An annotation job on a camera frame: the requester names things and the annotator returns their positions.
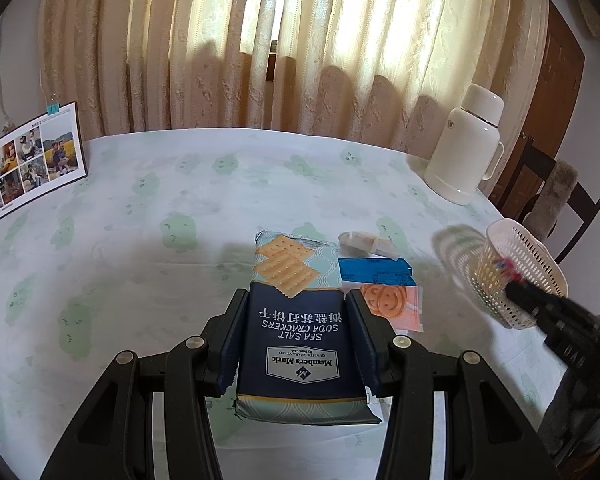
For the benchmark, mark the pink plastic basket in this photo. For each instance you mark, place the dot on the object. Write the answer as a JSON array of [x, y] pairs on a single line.
[[509, 253]]

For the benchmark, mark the photo collage calendar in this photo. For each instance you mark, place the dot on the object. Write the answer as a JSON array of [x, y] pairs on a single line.
[[40, 156]]

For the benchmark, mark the pink smiley biscuit pack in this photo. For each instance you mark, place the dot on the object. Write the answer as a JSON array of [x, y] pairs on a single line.
[[400, 305]]

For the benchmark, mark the blue snack bar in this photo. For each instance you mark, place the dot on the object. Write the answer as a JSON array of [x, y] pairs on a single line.
[[356, 272]]

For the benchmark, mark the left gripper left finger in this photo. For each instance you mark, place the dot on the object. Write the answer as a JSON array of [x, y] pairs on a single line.
[[110, 436]]

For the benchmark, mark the dark wooden chair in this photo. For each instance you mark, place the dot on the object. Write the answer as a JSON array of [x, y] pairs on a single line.
[[541, 164]]

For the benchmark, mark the red pink candy bar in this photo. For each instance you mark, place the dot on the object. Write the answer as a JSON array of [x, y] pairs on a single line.
[[507, 270]]

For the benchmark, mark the blue soda cracker pack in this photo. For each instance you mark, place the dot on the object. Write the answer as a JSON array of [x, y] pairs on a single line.
[[298, 365]]

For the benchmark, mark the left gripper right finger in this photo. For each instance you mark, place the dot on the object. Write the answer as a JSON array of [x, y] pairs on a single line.
[[486, 435]]

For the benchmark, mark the cream thermos jug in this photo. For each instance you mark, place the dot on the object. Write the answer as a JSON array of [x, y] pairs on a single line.
[[469, 148]]

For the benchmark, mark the grey fuzzy chair cover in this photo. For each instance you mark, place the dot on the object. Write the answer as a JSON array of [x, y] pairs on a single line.
[[552, 199]]

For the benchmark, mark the wooden door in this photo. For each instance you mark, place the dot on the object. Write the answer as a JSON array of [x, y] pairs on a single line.
[[549, 114]]

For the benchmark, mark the beige curtain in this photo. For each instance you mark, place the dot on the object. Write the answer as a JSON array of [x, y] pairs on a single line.
[[383, 72]]

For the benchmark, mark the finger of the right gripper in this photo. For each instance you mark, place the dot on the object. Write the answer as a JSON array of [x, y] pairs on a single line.
[[525, 295]]

